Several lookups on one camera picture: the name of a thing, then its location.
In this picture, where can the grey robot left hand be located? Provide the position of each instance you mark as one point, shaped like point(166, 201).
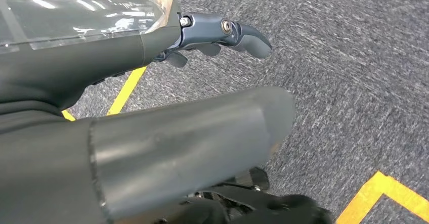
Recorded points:
point(83, 58)

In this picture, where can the black robot left foot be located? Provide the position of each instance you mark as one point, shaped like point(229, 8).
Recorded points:
point(261, 209)

